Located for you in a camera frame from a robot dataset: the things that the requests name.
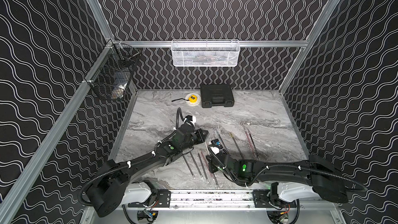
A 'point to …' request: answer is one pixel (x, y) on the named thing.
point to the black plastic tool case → (216, 95)
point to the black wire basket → (111, 74)
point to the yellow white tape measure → (192, 99)
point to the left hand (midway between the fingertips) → (210, 130)
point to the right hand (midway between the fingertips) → (206, 156)
